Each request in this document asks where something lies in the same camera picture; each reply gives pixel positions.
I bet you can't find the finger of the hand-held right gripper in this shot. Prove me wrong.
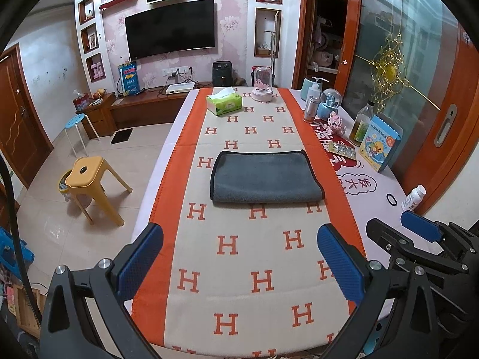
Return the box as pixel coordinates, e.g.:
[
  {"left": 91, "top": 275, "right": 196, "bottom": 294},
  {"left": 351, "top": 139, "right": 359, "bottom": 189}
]
[
  {"left": 366, "top": 219, "right": 469, "bottom": 288},
  {"left": 400, "top": 210, "right": 450, "bottom": 245}
]

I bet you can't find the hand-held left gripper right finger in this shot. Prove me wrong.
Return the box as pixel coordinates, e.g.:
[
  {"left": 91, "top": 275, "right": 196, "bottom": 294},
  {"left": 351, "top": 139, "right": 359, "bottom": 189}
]
[{"left": 316, "top": 223, "right": 439, "bottom": 359}]

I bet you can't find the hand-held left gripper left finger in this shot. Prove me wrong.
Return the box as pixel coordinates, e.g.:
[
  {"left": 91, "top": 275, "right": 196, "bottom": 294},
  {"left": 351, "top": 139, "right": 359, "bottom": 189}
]
[{"left": 40, "top": 222, "right": 164, "bottom": 359}]

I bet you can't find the grey towel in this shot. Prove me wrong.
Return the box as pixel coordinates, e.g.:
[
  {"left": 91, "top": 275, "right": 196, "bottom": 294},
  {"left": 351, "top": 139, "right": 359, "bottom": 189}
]
[{"left": 210, "top": 150, "right": 325, "bottom": 204}]

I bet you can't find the white pill bottle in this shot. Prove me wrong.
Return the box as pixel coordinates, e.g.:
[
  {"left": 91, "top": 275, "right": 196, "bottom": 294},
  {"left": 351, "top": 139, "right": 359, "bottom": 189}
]
[{"left": 401, "top": 185, "right": 427, "bottom": 212}]

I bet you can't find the white printed tablecloth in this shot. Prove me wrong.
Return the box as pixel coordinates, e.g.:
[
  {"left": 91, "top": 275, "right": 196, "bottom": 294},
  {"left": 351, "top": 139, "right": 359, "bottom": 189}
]
[{"left": 129, "top": 88, "right": 412, "bottom": 326}]

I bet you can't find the blue children's book box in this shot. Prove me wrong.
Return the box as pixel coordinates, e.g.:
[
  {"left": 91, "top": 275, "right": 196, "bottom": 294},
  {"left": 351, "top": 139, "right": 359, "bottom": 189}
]
[{"left": 358, "top": 114, "right": 404, "bottom": 173}]

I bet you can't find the trash bin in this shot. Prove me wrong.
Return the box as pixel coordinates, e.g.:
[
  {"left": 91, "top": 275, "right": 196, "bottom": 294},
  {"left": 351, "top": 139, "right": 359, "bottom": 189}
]
[{"left": 58, "top": 169, "right": 92, "bottom": 210}]

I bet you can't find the yellow plastic stool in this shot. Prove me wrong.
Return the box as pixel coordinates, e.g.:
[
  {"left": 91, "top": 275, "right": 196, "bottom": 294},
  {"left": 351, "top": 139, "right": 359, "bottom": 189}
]
[{"left": 65, "top": 156, "right": 133, "bottom": 227}]

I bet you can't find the orange and cream printed blanket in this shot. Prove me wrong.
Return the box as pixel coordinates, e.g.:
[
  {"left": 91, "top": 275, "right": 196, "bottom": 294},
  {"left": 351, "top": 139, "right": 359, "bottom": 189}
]
[{"left": 131, "top": 87, "right": 369, "bottom": 359}]

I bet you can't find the pill blister pack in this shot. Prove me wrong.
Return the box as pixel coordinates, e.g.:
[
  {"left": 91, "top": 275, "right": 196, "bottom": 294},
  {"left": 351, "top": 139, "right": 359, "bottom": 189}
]
[{"left": 329, "top": 142, "right": 358, "bottom": 162}]

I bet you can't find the orange framed glass sliding door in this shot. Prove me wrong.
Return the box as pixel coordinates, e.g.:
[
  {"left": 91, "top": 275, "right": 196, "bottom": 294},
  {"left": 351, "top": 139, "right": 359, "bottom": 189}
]
[{"left": 335, "top": 0, "right": 479, "bottom": 217}]

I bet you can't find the glass oil bottle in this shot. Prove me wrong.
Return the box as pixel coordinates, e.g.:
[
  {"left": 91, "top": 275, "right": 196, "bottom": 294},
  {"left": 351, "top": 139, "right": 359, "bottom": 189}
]
[{"left": 350, "top": 100, "right": 376, "bottom": 147}]

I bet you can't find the wooden box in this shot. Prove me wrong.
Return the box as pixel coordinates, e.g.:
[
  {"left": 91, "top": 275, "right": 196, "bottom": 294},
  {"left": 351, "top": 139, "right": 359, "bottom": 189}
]
[{"left": 15, "top": 284, "right": 47, "bottom": 339}]

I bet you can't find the blue plastic crate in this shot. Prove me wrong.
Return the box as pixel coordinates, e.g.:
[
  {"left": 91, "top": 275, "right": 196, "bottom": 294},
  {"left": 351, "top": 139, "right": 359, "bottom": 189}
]
[{"left": 0, "top": 226, "right": 35, "bottom": 281}]

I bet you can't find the pink flower ornament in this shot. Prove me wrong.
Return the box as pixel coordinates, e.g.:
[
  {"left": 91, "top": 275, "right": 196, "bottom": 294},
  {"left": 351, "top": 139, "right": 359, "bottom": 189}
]
[{"left": 327, "top": 114, "right": 347, "bottom": 135}]

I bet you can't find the wooden television cabinet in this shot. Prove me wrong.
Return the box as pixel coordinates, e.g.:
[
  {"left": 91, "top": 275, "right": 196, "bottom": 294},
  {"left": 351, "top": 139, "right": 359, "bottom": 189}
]
[{"left": 76, "top": 82, "right": 214, "bottom": 139}]

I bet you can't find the blue round stool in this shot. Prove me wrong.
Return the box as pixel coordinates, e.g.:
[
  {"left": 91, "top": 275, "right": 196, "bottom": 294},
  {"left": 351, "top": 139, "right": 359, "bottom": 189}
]
[{"left": 63, "top": 114, "right": 101, "bottom": 158}]

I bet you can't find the blue snow globe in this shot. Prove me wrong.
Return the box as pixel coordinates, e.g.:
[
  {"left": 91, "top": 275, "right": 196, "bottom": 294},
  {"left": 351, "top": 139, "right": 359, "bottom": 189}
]
[{"left": 317, "top": 88, "right": 342, "bottom": 120}]

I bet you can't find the metal tumbler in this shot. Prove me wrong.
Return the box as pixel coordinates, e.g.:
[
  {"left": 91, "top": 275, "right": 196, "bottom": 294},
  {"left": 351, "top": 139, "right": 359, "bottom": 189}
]
[{"left": 303, "top": 96, "right": 321, "bottom": 123}]

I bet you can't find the gold hanging ornament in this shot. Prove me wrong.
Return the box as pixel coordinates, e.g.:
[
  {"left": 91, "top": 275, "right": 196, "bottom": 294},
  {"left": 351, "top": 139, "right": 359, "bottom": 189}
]
[{"left": 370, "top": 0, "right": 442, "bottom": 111}]

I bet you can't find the red tissue pack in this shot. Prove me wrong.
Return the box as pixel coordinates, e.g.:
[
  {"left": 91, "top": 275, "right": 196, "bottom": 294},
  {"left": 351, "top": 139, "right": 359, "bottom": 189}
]
[{"left": 74, "top": 90, "right": 92, "bottom": 112}]

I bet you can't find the white set-top box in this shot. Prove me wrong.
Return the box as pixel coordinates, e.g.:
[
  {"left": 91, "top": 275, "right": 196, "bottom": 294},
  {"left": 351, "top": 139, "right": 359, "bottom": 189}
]
[{"left": 165, "top": 82, "right": 196, "bottom": 95}]

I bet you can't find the light blue wash bottle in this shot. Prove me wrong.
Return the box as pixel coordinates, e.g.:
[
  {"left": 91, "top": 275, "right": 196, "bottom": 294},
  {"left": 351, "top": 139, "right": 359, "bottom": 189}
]
[{"left": 301, "top": 76, "right": 327, "bottom": 102}]

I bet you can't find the green tissue box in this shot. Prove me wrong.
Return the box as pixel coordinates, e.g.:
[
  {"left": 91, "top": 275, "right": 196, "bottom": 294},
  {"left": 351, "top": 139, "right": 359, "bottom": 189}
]
[{"left": 206, "top": 87, "right": 243, "bottom": 117}]

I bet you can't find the blue rice bag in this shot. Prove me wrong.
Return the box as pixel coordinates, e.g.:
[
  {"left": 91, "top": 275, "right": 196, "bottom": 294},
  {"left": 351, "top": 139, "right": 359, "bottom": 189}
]
[{"left": 118, "top": 61, "right": 141, "bottom": 96}]

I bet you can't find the wooden door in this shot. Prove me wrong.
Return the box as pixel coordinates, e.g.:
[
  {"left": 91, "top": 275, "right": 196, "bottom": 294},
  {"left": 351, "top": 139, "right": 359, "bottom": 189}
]
[{"left": 0, "top": 43, "right": 53, "bottom": 189}]

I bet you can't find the white rice cooker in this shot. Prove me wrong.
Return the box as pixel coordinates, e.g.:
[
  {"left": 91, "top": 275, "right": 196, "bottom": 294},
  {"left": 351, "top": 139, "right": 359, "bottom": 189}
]
[{"left": 312, "top": 50, "right": 335, "bottom": 70}]

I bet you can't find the pink glass dome ornament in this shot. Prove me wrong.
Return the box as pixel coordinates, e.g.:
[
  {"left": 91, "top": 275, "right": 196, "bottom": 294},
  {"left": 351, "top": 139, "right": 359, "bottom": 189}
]
[{"left": 251, "top": 66, "right": 273, "bottom": 102}]

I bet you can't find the black air fryer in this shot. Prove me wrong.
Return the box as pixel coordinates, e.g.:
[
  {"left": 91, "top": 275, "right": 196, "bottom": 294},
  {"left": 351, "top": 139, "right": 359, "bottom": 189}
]
[{"left": 213, "top": 60, "right": 233, "bottom": 86}]

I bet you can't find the black television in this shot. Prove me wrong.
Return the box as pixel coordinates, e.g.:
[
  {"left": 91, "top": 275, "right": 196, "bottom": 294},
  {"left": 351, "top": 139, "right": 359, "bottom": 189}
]
[{"left": 124, "top": 0, "right": 216, "bottom": 61}]

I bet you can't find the black cable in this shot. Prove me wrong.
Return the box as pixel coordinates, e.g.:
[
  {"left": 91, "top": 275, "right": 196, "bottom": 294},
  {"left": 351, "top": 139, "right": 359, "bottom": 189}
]
[{"left": 0, "top": 153, "right": 43, "bottom": 324}]

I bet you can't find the red wall shelf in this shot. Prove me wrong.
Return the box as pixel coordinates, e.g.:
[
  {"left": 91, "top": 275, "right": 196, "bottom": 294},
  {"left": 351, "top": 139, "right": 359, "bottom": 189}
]
[{"left": 99, "top": 0, "right": 140, "bottom": 9}]

